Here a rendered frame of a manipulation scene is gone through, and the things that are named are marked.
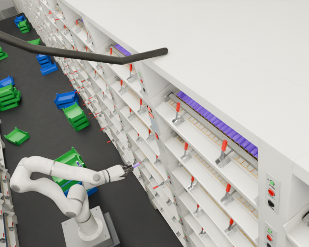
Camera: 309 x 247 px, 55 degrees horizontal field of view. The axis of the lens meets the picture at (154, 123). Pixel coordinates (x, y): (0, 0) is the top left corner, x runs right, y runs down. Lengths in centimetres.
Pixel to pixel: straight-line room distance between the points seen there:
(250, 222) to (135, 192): 206
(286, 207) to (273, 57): 43
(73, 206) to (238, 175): 137
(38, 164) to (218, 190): 113
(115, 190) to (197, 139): 213
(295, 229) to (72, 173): 135
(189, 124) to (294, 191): 52
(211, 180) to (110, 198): 199
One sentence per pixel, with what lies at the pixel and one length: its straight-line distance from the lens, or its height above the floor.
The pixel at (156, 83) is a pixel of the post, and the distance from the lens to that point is 121.
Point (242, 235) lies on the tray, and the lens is 128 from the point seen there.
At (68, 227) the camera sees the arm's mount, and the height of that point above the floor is 39.
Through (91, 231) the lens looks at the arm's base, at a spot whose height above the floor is 43.
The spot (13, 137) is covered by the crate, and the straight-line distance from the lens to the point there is 457.
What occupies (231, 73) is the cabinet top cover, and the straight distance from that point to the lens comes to 89.
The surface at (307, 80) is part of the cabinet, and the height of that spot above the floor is 181.
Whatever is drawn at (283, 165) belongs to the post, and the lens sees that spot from 67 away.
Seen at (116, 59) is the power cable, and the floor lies 187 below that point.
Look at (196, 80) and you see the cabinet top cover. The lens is 88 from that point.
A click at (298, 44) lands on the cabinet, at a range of 102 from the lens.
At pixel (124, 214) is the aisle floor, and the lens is 290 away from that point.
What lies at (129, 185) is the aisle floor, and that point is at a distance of 310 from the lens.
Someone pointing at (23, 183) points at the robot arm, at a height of 107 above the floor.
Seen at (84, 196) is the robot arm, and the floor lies 73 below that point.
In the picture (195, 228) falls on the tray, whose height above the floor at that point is 76.
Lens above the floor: 228
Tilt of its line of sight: 38 degrees down
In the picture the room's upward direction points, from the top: 16 degrees counter-clockwise
